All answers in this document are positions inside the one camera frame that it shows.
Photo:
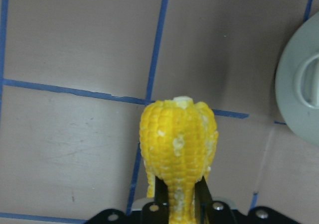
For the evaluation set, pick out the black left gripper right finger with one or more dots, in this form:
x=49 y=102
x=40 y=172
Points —
x=203 y=196

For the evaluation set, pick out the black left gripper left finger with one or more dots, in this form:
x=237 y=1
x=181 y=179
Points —
x=161 y=192

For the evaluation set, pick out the pale green cooking pot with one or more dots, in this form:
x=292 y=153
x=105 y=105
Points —
x=297 y=82

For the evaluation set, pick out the yellow corn cob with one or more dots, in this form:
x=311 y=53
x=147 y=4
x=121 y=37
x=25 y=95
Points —
x=178 y=140

